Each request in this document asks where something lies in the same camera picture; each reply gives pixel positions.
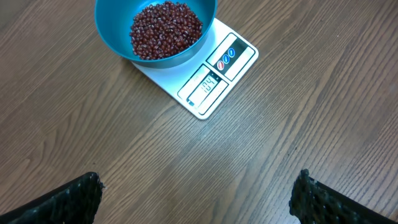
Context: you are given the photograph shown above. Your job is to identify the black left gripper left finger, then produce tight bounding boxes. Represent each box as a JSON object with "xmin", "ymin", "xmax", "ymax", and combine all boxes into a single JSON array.
[{"xmin": 1, "ymin": 172, "xmax": 104, "ymax": 224}]

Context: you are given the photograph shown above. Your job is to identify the blue metal bowl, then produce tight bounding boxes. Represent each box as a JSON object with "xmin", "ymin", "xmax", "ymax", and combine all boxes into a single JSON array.
[{"xmin": 95, "ymin": 0, "xmax": 218, "ymax": 68}]

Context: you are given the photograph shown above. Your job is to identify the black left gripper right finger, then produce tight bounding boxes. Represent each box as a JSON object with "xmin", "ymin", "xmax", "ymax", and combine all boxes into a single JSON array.
[{"xmin": 289, "ymin": 169, "xmax": 397, "ymax": 224}]

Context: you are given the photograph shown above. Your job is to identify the red beans in bowl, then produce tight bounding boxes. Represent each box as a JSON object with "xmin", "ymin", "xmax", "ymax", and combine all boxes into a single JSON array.
[{"xmin": 129, "ymin": 1, "xmax": 203, "ymax": 60}]

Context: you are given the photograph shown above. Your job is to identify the white digital kitchen scale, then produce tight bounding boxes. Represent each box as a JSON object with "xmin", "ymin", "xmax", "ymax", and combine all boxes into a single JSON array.
[{"xmin": 136, "ymin": 19, "xmax": 259, "ymax": 119}]

